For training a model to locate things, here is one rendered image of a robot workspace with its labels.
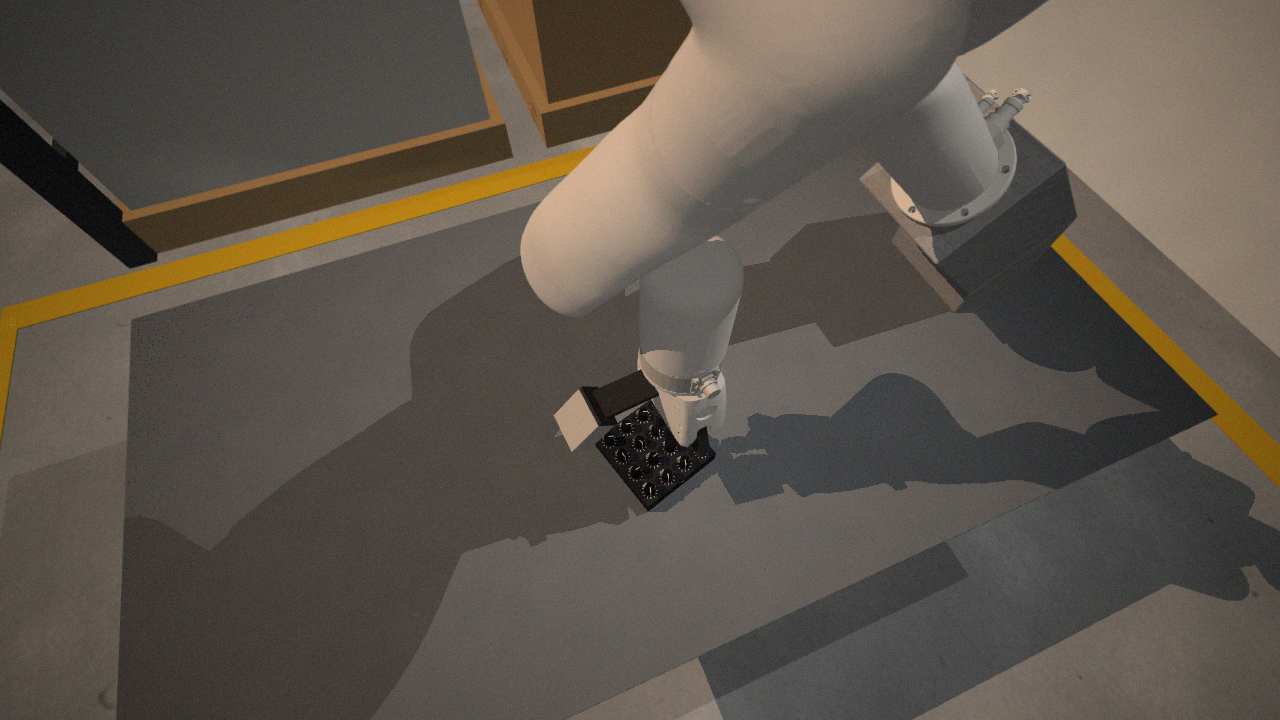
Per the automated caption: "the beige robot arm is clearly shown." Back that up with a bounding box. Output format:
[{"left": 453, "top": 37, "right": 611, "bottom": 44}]
[{"left": 521, "top": 0, "right": 1048, "bottom": 452}]

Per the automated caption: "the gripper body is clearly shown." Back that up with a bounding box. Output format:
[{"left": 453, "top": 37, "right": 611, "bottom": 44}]
[{"left": 637, "top": 346, "right": 726, "bottom": 447}]

